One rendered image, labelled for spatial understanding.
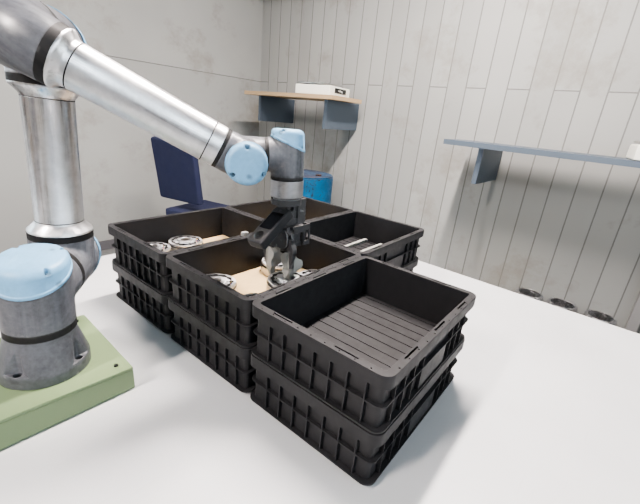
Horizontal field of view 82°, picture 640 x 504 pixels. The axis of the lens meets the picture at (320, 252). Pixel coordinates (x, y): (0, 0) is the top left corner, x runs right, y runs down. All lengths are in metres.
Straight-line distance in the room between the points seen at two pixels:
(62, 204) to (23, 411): 0.38
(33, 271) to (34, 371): 0.19
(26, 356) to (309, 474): 0.54
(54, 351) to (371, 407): 0.58
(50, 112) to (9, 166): 2.57
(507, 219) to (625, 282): 0.78
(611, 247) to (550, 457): 2.14
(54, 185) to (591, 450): 1.16
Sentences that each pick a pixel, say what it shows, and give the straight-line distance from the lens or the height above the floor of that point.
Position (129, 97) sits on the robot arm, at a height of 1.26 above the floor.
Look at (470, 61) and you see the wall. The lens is 3.09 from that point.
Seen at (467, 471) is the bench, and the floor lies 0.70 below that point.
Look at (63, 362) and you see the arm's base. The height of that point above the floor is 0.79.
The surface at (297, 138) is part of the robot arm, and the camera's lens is 0.83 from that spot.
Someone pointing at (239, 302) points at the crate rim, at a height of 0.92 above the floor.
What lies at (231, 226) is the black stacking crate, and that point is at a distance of 1.33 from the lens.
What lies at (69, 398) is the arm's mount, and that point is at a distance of 0.85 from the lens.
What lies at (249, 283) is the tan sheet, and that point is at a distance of 1.00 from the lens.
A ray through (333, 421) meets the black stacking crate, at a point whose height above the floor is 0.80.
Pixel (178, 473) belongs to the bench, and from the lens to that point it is 0.74.
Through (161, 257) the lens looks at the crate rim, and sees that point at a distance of 0.94.
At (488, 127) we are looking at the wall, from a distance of 2.99.
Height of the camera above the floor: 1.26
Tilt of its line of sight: 20 degrees down
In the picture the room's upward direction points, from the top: 6 degrees clockwise
